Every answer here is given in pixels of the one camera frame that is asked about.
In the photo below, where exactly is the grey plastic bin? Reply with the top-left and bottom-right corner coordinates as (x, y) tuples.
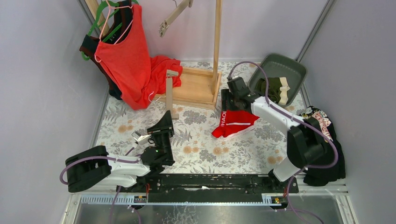
(260, 53), (307, 107)

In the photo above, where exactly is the black floral garment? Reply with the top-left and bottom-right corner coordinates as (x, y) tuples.
(297, 106), (346, 187)

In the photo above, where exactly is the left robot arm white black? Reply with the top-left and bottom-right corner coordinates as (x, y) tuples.
(59, 110), (175, 193)

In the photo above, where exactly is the green plastic hanger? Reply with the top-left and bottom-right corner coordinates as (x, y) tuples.
(79, 0), (139, 61)

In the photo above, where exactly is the wooden clothes rack stand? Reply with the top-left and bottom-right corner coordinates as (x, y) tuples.
(153, 0), (222, 110)

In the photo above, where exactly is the red tank top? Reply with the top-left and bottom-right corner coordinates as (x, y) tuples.
(94, 4), (183, 110)

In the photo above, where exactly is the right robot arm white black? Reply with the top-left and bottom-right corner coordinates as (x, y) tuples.
(227, 77), (331, 182)

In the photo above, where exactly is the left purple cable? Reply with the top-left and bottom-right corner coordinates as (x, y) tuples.
(59, 147), (143, 224)

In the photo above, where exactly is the floral table cloth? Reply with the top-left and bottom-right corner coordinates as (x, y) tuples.
(94, 61), (307, 175)

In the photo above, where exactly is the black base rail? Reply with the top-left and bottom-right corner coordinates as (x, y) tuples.
(120, 174), (299, 204)

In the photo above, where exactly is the olive green underwear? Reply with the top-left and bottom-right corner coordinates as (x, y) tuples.
(255, 77), (290, 105)

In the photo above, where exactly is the red underwear with white lettering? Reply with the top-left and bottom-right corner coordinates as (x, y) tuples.
(212, 110), (259, 138)

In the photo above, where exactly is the pink wire hanger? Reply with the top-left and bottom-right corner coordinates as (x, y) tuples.
(96, 0), (134, 44)

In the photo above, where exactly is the dark striped garment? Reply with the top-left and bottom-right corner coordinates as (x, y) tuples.
(79, 2), (122, 100)

